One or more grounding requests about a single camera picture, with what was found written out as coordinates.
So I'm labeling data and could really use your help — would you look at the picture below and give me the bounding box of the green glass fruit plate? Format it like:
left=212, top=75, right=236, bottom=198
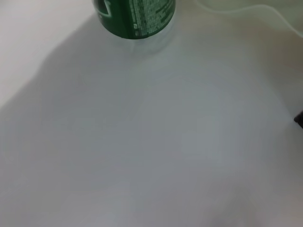
left=195, top=0, right=303, bottom=38

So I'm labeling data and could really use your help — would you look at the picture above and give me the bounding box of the clear water bottle green label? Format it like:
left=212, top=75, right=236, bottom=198
left=91, top=0, right=177, bottom=52

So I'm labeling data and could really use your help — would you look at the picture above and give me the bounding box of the black mesh pen holder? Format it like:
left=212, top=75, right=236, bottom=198
left=294, top=113, right=303, bottom=130

